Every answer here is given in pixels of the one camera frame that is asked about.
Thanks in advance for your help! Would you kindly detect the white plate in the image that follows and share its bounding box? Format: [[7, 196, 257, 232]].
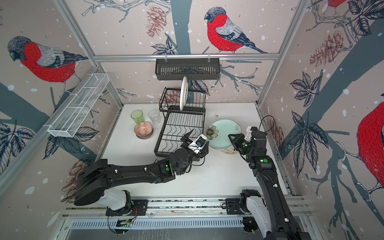
[[180, 76, 188, 111], [221, 146, 239, 155]]

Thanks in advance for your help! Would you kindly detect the pale green plate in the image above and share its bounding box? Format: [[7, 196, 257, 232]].
[[205, 120, 242, 150]]

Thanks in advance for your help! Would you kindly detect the clear drinking glass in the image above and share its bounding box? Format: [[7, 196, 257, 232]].
[[148, 109, 162, 125]]

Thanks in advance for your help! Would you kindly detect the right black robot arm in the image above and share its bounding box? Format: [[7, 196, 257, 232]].
[[228, 127, 311, 240]]

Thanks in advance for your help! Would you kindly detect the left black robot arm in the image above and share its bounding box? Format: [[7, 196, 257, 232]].
[[74, 133, 209, 211]]

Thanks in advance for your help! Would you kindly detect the black two-tier dish rack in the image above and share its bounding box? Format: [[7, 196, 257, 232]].
[[154, 88, 206, 158]]

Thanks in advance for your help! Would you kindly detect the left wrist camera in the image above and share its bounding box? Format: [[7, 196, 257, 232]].
[[188, 135, 208, 154]]

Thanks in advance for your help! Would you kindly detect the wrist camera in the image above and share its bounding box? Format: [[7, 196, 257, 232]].
[[245, 127, 258, 142], [188, 135, 208, 154]]

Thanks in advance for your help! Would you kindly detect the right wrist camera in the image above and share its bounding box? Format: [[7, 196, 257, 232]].
[[245, 127, 258, 142]]

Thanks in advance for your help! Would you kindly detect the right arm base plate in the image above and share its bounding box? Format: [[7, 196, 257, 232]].
[[224, 197, 268, 216]]

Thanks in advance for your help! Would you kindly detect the black hanging wall basket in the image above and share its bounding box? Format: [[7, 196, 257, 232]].
[[155, 58, 221, 81]]

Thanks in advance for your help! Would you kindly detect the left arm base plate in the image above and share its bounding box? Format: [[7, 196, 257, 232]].
[[106, 200, 149, 217]]

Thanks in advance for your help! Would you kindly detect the white wire wall basket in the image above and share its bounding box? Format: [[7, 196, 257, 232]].
[[48, 73, 110, 138]]

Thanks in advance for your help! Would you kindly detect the horizontal aluminium frame bar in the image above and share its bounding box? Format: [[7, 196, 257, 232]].
[[94, 53, 280, 63]]

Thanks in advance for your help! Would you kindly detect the aluminium mounting rail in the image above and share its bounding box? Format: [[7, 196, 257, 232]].
[[63, 196, 312, 218]]

